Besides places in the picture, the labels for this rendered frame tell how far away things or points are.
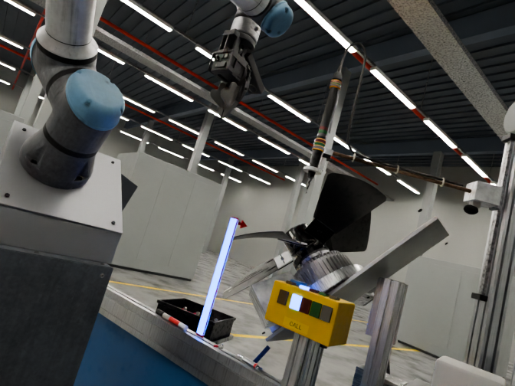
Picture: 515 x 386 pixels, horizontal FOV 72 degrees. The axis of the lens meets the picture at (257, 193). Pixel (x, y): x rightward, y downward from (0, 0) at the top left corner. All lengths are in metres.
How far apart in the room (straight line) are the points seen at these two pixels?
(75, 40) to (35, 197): 0.33
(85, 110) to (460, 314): 8.08
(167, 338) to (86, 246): 0.37
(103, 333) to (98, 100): 0.80
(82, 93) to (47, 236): 0.30
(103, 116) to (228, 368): 0.63
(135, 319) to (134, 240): 6.22
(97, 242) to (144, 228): 6.53
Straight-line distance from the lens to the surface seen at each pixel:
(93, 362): 1.36
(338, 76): 1.45
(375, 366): 1.27
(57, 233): 0.85
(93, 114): 0.78
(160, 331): 1.10
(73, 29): 0.84
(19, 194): 0.85
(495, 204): 1.51
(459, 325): 8.42
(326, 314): 0.76
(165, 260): 7.71
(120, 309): 1.24
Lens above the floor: 1.13
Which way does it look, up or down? 8 degrees up
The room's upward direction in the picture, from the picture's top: 16 degrees clockwise
